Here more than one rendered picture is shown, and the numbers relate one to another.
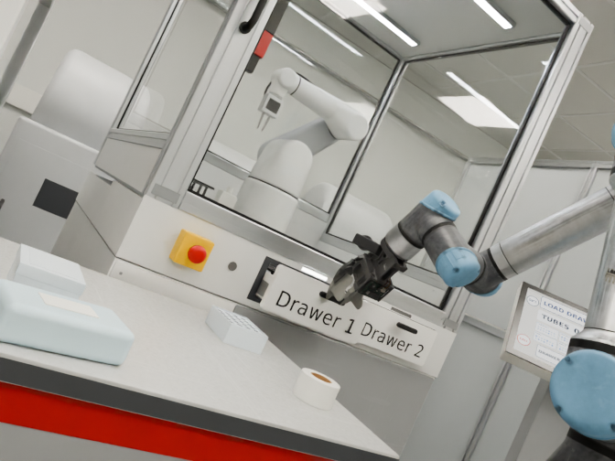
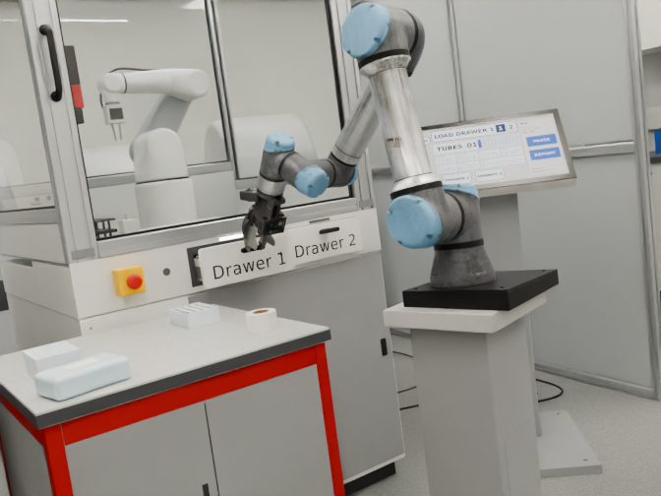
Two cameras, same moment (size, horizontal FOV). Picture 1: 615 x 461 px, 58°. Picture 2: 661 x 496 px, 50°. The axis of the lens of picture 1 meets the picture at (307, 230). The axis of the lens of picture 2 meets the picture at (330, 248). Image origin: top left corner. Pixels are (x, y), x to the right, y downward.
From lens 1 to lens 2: 0.72 m
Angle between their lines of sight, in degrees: 10
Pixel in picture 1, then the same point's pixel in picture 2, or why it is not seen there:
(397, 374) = (346, 267)
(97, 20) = not seen: outside the picture
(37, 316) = (71, 378)
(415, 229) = (270, 170)
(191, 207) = (107, 250)
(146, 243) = (94, 296)
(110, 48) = not seen: outside the picture
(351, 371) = (309, 287)
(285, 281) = (210, 259)
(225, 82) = (70, 146)
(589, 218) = not seen: hidden behind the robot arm
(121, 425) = (151, 404)
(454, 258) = (304, 179)
